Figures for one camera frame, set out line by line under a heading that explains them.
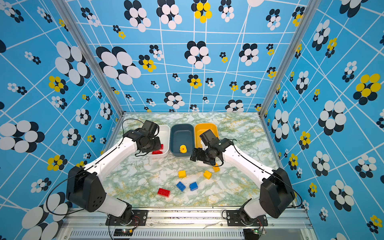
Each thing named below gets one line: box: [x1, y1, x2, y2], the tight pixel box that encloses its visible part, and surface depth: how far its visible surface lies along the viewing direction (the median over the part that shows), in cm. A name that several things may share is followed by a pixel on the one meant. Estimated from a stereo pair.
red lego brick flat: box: [157, 188, 171, 198], surface depth 82 cm
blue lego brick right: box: [189, 181, 198, 192], surface depth 84 cm
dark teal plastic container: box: [170, 123, 195, 157], surface depth 105 cm
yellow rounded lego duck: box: [179, 144, 187, 154], surface depth 98 cm
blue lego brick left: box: [176, 181, 186, 192], surface depth 84 cm
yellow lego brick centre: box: [178, 170, 187, 179], surface depth 89 cm
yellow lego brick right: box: [203, 170, 213, 180], surface depth 88 cm
